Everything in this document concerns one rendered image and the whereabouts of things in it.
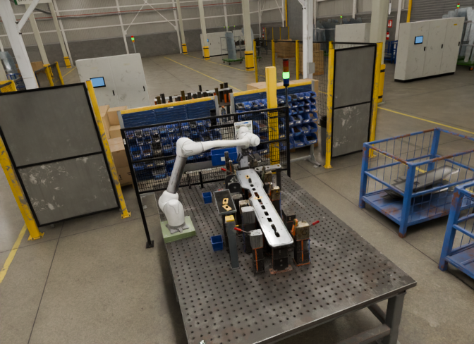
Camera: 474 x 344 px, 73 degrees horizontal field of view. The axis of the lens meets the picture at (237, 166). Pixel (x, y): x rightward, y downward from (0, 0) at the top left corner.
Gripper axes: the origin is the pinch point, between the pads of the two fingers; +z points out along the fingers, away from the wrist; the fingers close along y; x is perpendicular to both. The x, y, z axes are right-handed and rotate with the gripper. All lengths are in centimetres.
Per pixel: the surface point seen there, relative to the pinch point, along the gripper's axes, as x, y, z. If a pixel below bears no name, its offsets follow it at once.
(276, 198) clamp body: -43, 18, 19
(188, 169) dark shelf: 37, -59, 10
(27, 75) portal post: 321, -305, -85
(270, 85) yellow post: 58, 46, -67
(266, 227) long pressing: -94, -6, 13
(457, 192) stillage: -82, 176, 23
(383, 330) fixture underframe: -145, 69, 90
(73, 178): 133, -216, 39
